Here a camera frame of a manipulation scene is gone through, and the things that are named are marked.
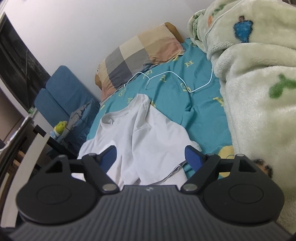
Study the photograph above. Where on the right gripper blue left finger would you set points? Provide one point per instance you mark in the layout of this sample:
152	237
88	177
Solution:
107	158

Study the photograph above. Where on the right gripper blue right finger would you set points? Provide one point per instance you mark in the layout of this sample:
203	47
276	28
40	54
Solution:
194	158

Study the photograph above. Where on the white t-shirt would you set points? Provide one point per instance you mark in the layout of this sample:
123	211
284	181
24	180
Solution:
150	147

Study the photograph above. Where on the grey cloth on chair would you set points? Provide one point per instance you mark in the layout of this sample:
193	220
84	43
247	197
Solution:
78	120

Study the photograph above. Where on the green plush toy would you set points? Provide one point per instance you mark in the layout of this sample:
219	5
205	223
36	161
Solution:
60	127

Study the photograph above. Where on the white and black desk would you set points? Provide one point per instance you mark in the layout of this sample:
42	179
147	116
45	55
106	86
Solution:
17	166

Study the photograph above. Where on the teal patterned bed sheet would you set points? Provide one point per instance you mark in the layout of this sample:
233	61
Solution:
187	92

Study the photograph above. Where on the blue covered chair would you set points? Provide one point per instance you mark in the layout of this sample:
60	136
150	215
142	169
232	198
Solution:
62	95

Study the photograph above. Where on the checkered pillow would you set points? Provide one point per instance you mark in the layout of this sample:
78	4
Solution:
139	54

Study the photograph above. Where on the dark window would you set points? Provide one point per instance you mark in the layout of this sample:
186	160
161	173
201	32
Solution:
21	72

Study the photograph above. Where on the green fleece cartoon blanket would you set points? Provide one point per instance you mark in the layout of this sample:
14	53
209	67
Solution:
251	45

